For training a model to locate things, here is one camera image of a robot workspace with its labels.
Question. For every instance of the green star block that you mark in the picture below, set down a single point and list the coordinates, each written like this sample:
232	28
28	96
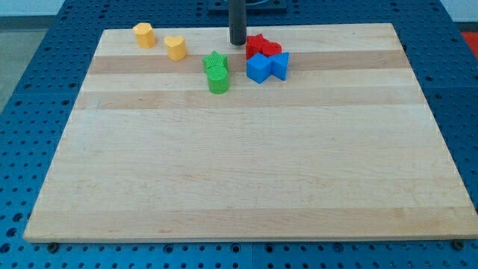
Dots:
215	59

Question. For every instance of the yellow heart block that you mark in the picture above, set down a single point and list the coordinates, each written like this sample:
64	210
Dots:
176	47

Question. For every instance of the red star block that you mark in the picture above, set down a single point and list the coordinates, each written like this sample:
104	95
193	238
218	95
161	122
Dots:
254	44

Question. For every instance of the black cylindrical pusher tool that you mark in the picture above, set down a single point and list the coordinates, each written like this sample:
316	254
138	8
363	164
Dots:
237	22

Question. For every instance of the green cylinder block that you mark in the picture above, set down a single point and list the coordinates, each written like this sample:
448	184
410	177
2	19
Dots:
218	79

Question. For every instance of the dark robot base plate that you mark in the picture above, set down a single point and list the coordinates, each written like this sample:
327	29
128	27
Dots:
222	6

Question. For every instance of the red cylinder block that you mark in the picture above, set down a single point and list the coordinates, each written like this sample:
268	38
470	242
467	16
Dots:
269	49

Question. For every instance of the blue triangle block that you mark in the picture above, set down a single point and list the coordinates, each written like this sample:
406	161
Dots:
279	65

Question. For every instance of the wooden board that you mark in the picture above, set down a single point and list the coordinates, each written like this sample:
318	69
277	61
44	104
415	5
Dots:
345	149

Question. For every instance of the yellow hexagon block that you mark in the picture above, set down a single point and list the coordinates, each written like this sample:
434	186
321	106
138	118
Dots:
144	34

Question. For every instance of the blue cube block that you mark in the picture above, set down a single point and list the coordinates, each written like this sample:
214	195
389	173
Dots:
258	68

